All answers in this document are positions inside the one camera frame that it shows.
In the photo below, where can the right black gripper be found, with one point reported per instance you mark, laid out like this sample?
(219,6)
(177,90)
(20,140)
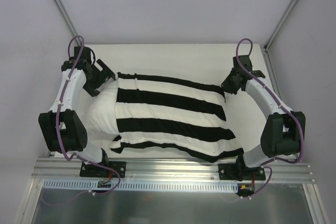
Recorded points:
(230,84)

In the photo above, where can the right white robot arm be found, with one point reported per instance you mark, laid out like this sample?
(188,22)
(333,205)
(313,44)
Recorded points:
(282,138)

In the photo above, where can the left aluminium frame post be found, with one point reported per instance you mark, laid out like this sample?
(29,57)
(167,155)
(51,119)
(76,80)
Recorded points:
(65,17)

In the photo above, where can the white slotted cable duct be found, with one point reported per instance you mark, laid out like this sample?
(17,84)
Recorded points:
(128,185)

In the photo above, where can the aluminium mounting rail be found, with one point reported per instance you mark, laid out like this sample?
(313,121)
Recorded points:
(172,170)

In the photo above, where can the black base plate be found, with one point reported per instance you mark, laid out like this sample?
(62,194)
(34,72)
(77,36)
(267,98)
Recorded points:
(234,172)
(89,170)

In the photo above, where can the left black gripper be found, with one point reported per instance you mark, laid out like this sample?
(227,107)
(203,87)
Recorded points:
(99,77)

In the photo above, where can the white pillow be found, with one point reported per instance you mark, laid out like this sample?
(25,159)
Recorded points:
(100,116)

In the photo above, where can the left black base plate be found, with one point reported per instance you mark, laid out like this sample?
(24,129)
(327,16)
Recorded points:
(89,170)

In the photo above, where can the black white striped pillowcase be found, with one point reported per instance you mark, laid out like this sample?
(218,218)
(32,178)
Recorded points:
(165,112)

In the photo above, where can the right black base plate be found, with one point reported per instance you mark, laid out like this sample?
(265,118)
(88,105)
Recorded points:
(234,172)

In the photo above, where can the aluminium frame post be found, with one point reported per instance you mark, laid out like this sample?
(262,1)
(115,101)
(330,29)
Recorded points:
(65,17)
(280,24)

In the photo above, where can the right aluminium frame post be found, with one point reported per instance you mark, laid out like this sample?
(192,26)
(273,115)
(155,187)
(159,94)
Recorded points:
(280,24)

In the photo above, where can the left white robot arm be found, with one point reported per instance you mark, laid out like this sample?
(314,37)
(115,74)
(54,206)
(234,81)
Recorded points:
(62,129)

